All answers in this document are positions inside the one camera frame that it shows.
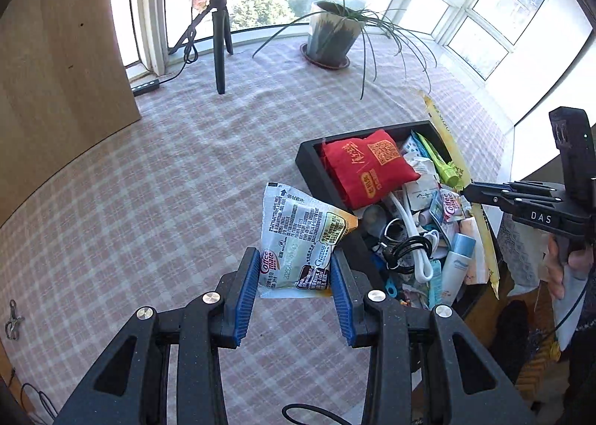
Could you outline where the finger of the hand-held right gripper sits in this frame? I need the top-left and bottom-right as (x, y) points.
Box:
(462, 187), (562, 214)
(472, 180), (562, 196)

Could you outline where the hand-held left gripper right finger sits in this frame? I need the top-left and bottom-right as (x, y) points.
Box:
(330, 248), (536, 425)

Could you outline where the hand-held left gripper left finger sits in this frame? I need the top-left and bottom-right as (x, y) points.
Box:
(56, 247), (261, 425)

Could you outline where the red white creamer packet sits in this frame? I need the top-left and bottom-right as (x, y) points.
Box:
(440, 190), (465, 223)
(257, 181), (359, 300)

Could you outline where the green tube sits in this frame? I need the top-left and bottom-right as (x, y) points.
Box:
(416, 131), (460, 185)

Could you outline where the white blue tube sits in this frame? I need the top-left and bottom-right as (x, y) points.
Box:
(440, 232), (478, 307)

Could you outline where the long yellow sachet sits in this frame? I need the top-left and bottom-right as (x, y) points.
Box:
(420, 90), (502, 300)

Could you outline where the white cable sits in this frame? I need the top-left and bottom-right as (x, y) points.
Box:
(390, 190), (442, 285)

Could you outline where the black tray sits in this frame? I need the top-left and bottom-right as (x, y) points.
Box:
(295, 120), (506, 321)

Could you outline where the person's right hand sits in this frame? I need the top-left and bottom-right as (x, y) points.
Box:
(546, 236), (592, 301)

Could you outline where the white lace cloth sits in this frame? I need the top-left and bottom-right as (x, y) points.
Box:
(500, 213), (552, 298)

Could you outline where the white sachet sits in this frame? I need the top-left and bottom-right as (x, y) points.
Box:
(404, 174), (441, 212)

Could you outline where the red cloth pouch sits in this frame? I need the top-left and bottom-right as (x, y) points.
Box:
(320, 129), (422, 210)

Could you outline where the dark red plant saucer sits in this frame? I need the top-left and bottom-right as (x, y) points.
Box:
(300, 42), (351, 70)

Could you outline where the potted grass plant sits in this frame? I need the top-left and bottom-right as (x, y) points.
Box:
(253, 0), (439, 101)

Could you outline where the silver metal carabiner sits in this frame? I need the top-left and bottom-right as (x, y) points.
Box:
(4, 299), (25, 340)

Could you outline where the light wooden back board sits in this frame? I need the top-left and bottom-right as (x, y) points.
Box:
(0, 0), (143, 228)

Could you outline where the black coiled cable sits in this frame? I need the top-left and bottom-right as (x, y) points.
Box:
(371, 233), (436, 270)

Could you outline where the black ring light cable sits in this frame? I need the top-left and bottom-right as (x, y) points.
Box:
(131, 0), (201, 97)

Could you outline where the ring light on black tripod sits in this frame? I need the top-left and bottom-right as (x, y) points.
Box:
(143, 0), (299, 96)

